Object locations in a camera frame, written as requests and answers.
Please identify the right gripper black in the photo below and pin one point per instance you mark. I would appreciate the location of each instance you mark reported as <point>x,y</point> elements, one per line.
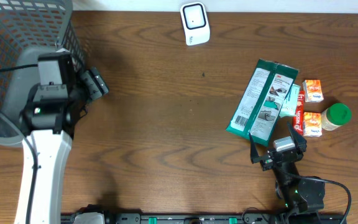
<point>267,162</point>

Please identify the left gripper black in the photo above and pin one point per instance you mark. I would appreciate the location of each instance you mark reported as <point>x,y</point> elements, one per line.
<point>96,82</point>

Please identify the red white packet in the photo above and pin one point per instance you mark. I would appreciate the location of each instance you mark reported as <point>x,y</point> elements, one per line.
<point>298,118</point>

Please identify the teal white snack pouch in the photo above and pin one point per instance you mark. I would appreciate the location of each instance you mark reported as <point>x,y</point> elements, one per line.
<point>290,102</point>

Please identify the green sponge pack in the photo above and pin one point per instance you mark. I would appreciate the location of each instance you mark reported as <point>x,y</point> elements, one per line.
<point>262,101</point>

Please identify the orange juice carton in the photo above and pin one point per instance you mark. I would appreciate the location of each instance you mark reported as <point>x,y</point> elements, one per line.
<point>313,91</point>
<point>312,124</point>

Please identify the green lid jar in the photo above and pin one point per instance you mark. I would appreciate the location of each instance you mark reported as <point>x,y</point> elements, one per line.
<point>335,116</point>

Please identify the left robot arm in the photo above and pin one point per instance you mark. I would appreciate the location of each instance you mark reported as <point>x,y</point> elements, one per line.
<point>48,123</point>

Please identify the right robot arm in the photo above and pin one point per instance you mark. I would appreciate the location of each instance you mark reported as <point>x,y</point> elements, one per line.
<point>303,196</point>

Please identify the white barcode scanner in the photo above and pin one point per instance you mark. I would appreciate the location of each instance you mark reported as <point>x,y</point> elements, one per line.
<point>195,23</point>

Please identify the grey plastic mesh basket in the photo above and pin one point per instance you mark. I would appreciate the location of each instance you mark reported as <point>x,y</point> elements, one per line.
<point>28,29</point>

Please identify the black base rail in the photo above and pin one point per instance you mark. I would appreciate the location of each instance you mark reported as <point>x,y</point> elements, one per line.
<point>249,217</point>

